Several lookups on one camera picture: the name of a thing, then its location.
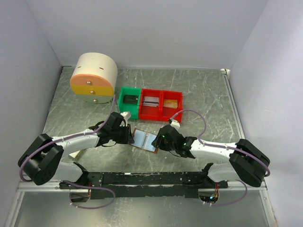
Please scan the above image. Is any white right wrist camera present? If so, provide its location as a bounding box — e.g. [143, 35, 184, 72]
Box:
[169, 119, 180, 130]

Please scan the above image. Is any brown leather card holder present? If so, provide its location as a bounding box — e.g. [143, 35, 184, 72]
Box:
[130, 128, 158, 154]

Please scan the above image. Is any white cardboard box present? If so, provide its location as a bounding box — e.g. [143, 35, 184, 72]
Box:
[69, 150, 85, 159]

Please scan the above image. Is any orange gold card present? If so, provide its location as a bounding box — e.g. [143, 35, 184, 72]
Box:
[163, 99, 178, 109]

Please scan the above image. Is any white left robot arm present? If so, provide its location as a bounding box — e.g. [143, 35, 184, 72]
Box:
[18, 112, 134, 189]

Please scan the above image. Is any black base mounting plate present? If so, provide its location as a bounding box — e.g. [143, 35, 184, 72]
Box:
[59, 171, 228, 200]

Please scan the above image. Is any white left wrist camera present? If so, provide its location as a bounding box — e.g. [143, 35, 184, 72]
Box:
[120, 112, 131, 121]

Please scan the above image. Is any black VIP card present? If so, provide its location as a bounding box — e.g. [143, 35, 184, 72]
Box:
[123, 95, 139, 105]

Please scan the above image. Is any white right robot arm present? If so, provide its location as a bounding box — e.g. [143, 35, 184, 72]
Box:
[151, 125, 270, 188]

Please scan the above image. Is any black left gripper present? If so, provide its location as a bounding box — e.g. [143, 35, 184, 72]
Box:
[110, 123, 135, 144]

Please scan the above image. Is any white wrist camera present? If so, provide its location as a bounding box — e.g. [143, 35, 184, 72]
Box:
[120, 112, 131, 121]
[169, 119, 180, 130]

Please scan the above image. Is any red middle plastic bin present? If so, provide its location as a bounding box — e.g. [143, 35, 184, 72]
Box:
[139, 88, 163, 121]

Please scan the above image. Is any silver white card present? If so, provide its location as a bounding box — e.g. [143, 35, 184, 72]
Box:
[143, 96, 160, 107]

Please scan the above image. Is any round mini drawer cabinet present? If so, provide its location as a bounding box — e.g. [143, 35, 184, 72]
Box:
[70, 52, 118, 103]

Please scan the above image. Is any red right plastic bin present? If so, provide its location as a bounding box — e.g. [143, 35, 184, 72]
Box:
[160, 90, 183, 122]

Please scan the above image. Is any green plastic bin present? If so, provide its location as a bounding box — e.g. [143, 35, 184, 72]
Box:
[118, 87, 142, 120]

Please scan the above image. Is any red plastic bin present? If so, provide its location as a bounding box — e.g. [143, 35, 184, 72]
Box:
[139, 88, 163, 121]
[160, 90, 183, 122]

